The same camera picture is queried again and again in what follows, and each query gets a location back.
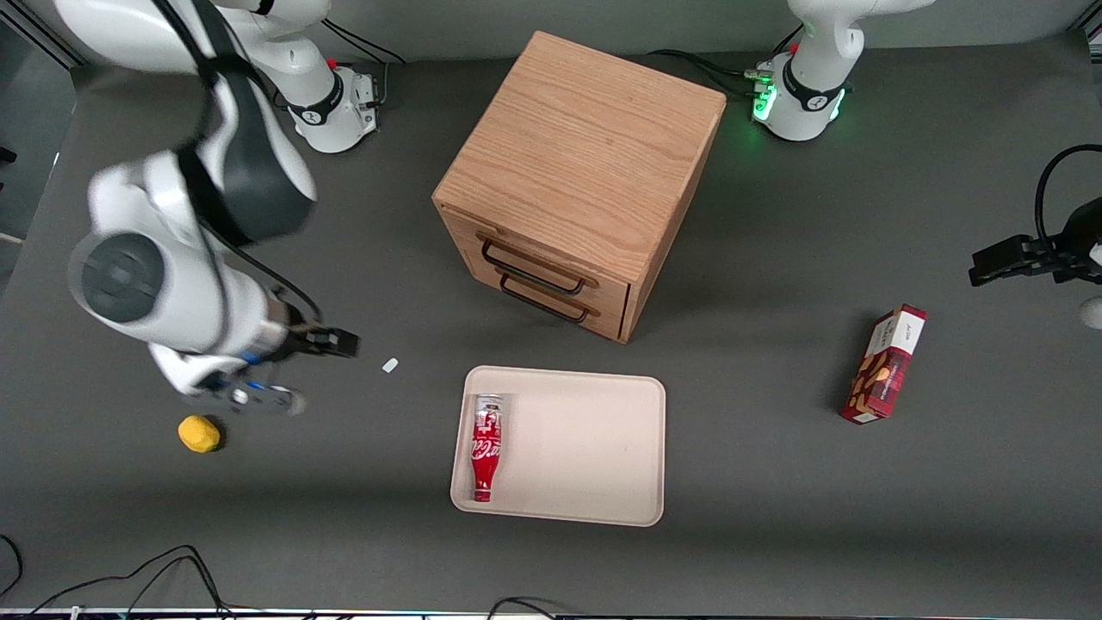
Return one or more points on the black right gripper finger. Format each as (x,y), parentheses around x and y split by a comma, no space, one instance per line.
(336,350)
(336,337)

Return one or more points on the red coke bottle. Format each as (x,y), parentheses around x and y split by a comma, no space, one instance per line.
(486,448)

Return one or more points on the red cookie box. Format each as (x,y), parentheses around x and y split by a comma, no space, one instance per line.
(885,366)

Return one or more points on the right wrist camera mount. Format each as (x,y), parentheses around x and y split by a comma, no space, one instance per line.
(250,399)

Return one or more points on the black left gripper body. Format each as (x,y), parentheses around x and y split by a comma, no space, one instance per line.
(1070,256)

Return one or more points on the yellow lemon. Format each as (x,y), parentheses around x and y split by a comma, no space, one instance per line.
(199,434)

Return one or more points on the beige rectangular tray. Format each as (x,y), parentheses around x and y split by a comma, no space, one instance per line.
(585,448)

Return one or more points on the wooden drawer cabinet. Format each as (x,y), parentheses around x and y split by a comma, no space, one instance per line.
(585,146)

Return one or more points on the small white scrap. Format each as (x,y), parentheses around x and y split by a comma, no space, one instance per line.
(390,365)

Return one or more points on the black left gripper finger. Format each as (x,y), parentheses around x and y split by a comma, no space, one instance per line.
(1003,251)
(999,273)

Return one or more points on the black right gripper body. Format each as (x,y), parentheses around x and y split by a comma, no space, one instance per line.
(303,341)

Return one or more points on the wooden drawer front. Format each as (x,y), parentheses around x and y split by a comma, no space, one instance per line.
(482,232)
(603,325)

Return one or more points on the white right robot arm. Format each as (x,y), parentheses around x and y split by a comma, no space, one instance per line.
(172,284)

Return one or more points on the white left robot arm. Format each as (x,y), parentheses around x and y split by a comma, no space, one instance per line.
(818,82)

